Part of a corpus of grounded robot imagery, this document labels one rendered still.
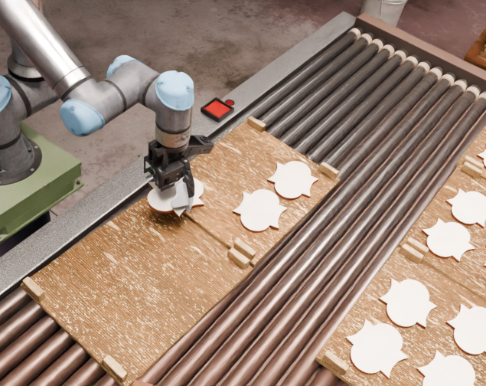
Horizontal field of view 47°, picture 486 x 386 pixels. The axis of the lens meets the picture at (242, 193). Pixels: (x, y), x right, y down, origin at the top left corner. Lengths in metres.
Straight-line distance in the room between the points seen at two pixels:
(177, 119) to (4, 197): 0.55
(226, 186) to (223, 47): 2.26
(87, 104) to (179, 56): 2.52
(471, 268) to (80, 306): 0.98
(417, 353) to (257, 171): 0.64
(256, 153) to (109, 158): 1.39
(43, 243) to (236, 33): 2.67
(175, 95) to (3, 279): 0.61
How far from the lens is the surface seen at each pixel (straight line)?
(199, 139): 1.32
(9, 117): 1.47
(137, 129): 3.08
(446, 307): 1.49
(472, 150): 1.93
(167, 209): 1.35
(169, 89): 1.12
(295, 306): 1.38
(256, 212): 1.49
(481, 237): 1.68
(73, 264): 1.39
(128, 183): 1.57
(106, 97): 1.13
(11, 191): 1.52
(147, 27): 3.85
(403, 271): 1.51
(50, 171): 1.55
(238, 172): 1.59
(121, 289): 1.34
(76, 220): 1.50
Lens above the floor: 2.08
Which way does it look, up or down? 48 degrees down
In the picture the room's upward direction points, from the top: 11 degrees clockwise
